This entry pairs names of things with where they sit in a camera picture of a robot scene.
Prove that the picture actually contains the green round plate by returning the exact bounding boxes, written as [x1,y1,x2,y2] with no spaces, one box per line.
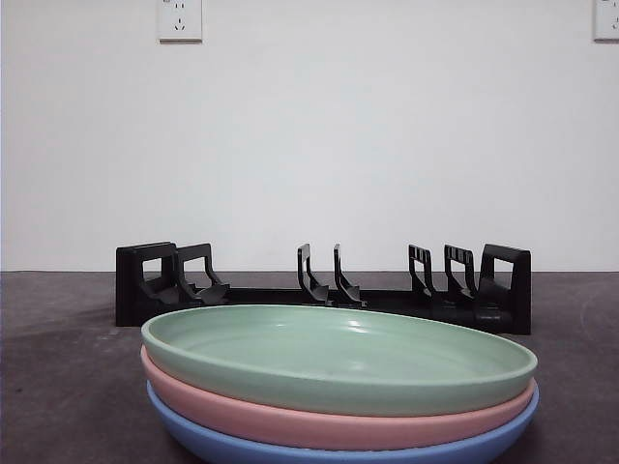
[139,303,540,419]

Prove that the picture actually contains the black plate rack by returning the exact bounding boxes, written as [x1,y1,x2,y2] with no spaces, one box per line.
[114,240,533,336]

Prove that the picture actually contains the white wall socket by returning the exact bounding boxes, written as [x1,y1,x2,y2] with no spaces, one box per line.
[158,0,204,44]
[593,0,619,43]

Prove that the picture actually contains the pink round plate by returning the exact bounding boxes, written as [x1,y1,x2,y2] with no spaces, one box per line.
[139,347,540,450]

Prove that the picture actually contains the blue round plate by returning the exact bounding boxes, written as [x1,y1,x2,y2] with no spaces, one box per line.
[145,379,542,464]

